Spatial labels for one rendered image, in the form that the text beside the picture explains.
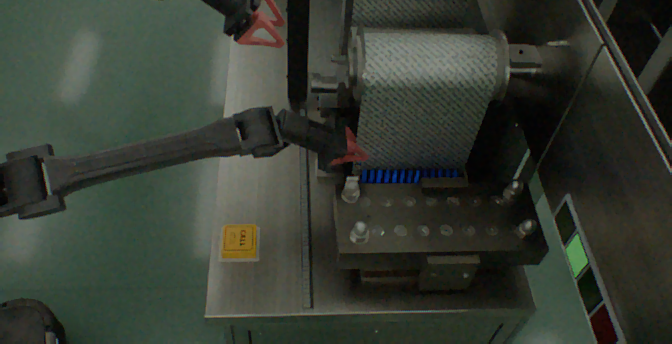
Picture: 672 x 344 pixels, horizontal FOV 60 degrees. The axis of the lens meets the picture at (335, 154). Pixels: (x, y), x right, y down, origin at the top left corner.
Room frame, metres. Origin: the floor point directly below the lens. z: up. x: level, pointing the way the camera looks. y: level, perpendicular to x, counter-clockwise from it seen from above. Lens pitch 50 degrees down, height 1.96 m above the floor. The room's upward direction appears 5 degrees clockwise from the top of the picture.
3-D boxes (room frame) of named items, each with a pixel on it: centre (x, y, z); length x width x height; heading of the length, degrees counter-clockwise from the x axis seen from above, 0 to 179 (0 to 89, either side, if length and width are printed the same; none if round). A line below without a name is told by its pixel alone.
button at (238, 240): (0.61, 0.18, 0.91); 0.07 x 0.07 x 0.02; 7
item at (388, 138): (0.76, -0.15, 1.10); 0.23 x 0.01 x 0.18; 97
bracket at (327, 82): (0.83, 0.02, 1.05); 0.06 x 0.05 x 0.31; 97
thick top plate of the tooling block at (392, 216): (0.64, -0.21, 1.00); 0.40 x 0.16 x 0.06; 97
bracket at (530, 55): (0.84, -0.32, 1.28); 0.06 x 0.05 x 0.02; 97
